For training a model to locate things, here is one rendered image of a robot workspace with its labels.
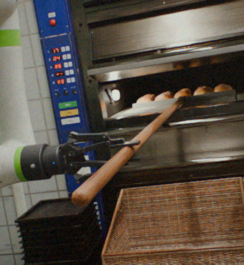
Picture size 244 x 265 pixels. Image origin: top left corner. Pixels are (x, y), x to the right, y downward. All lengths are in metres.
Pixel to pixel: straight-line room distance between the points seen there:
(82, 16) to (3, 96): 0.97
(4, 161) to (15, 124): 0.16
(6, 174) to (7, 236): 1.34
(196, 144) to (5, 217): 1.05
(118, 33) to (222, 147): 0.69
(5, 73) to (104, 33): 0.95
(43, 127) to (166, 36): 0.73
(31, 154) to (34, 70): 1.14
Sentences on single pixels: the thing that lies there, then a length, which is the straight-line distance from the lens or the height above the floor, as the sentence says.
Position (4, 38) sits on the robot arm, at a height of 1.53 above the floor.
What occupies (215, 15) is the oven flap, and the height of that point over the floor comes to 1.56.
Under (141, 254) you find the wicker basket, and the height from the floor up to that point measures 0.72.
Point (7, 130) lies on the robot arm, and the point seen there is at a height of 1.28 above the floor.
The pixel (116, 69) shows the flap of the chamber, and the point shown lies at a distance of 2.00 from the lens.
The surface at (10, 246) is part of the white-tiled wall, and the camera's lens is 2.54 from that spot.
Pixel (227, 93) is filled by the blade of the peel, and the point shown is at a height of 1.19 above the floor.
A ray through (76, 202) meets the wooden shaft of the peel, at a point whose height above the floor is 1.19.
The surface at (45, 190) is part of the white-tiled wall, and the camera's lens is 2.36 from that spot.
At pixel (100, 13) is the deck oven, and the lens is 2.18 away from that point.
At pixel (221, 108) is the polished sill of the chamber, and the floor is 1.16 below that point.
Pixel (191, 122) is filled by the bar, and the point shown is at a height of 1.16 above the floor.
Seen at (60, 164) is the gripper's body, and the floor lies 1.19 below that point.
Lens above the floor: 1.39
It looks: 7 degrees down
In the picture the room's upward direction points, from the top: 9 degrees counter-clockwise
